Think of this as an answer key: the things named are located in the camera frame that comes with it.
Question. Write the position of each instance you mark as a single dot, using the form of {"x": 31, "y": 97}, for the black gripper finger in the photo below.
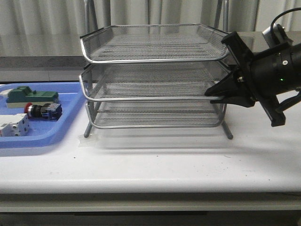
{"x": 236, "y": 97}
{"x": 227, "y": 87}

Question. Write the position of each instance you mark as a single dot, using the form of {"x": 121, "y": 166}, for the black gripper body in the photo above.
{"x": 260, "y": 74}

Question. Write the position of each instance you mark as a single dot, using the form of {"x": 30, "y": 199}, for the red emergency stop button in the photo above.
{"x": 48, "y": 111}

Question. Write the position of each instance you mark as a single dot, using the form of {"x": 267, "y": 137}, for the silver mesh tray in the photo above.
{"x": 155, "y": 114}
{"x": 151, "y": 81}
{"x": 117, "y": 44}

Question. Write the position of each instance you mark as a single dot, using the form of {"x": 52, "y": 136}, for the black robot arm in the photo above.
{"x": 292, "y": 71}

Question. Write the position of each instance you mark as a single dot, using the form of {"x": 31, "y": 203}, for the blue plastic tray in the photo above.
{"x": 43, "y": 132}

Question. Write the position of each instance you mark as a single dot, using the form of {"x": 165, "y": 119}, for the green terminal block component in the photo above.
{"x": 22, "y": 95}

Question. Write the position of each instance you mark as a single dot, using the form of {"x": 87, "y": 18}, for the white circuit breaker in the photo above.
{"x": 14, "y": 125}

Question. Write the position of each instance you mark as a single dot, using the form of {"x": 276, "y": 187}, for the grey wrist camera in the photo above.
{"x": 276, "y": 36}

